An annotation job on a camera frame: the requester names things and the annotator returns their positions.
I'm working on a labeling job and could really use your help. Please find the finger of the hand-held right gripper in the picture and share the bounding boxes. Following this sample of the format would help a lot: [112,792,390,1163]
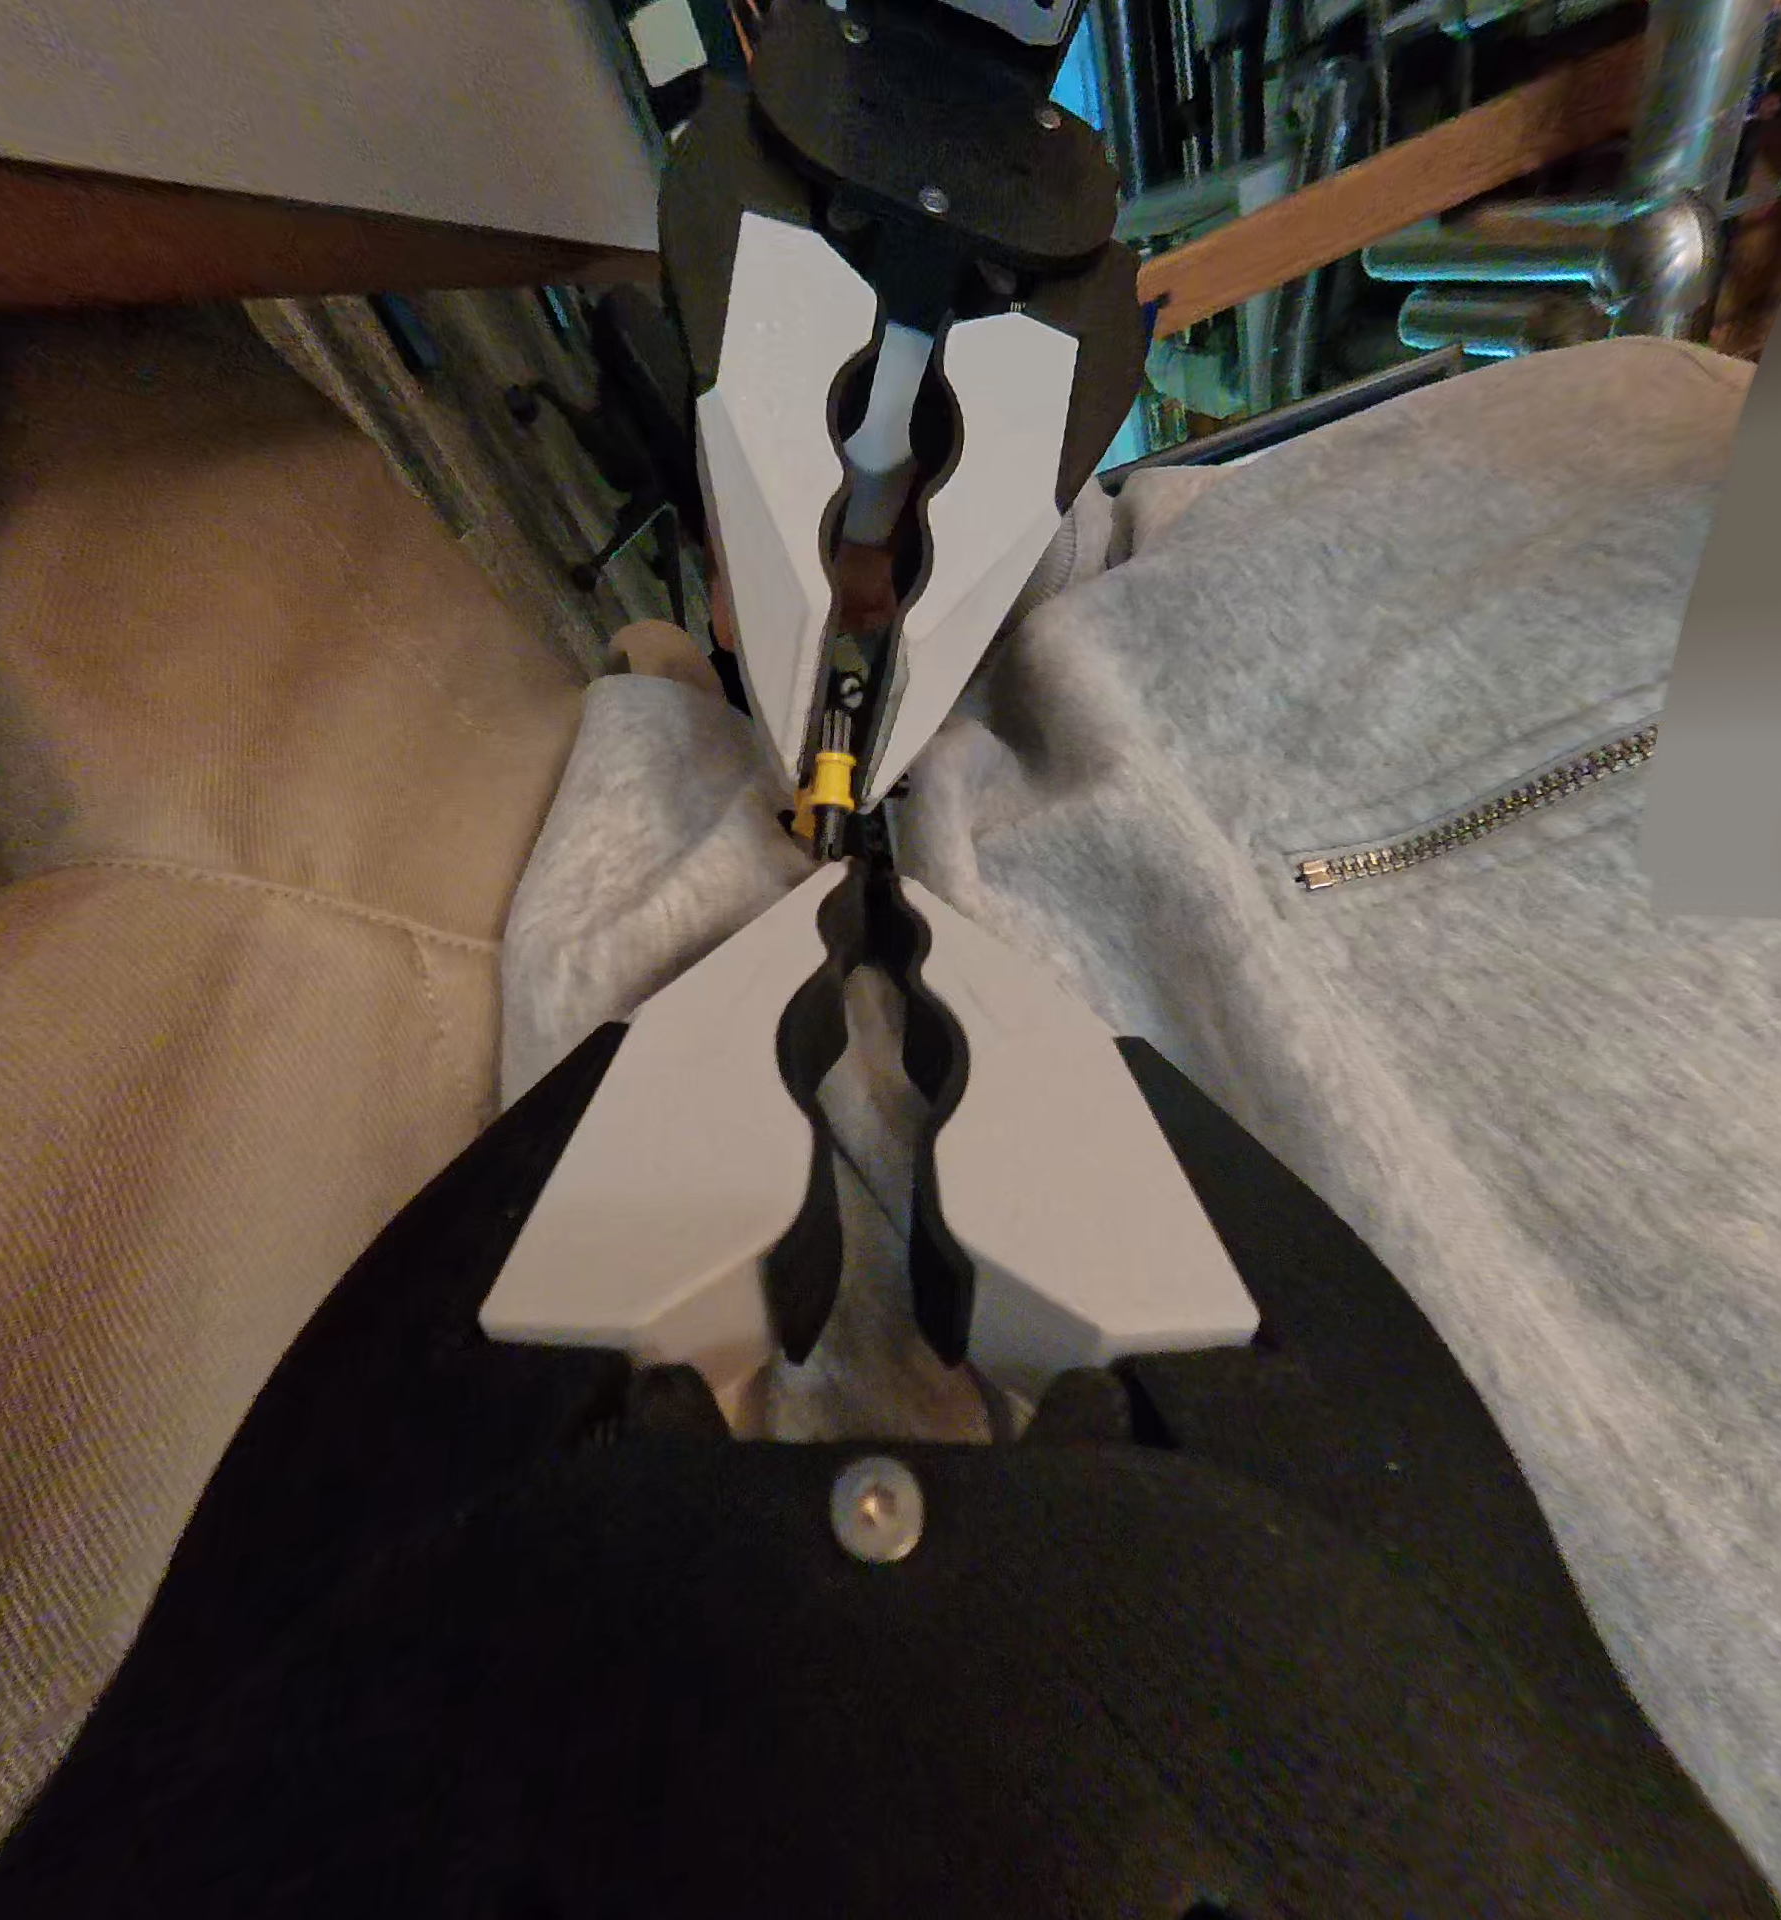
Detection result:
[857,308,1083,813]
[695,209,893,798]

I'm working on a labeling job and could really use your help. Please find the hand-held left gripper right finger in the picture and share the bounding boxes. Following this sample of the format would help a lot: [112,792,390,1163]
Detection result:
[875,877,1262,1374]

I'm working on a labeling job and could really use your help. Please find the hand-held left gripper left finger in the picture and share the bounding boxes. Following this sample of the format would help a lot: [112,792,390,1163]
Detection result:
[476,868,861,1400]

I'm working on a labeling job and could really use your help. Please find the yellow lego beam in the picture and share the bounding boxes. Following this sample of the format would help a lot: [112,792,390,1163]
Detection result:
[792,747,866,860]

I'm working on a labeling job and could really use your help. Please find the grey zip hoodie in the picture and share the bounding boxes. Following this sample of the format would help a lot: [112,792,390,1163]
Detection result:
[500,336,1781,1920]

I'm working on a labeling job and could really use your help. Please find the metal pipe rack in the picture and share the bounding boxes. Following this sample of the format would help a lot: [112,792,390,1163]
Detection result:
[1136,23,1781,339]

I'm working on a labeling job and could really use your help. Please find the tan pants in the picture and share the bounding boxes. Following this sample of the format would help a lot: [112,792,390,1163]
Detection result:
[0,308,607,1846]

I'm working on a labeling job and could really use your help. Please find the silver metal pipe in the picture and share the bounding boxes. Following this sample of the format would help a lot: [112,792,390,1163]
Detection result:
[1616,0,1781,344]

